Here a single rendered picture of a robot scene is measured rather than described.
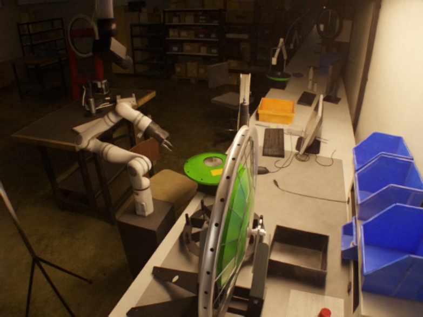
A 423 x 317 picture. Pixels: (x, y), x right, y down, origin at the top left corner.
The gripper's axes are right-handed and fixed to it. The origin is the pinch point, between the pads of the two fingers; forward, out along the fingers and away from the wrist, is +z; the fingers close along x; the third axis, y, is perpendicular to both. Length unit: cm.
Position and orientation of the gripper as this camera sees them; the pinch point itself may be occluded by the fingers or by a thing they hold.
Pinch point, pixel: (172, 149)
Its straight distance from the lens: 156.2
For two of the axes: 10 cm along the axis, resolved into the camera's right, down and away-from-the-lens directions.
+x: 2.3, -4.9, 8.4
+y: 5.6, -6.4, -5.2
